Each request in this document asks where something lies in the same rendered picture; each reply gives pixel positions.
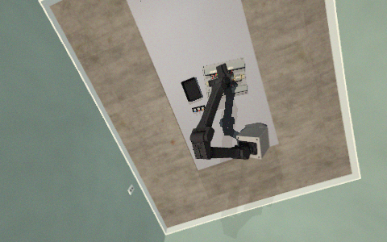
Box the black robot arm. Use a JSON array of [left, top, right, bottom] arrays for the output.
[[189, 64, 257, 160]]

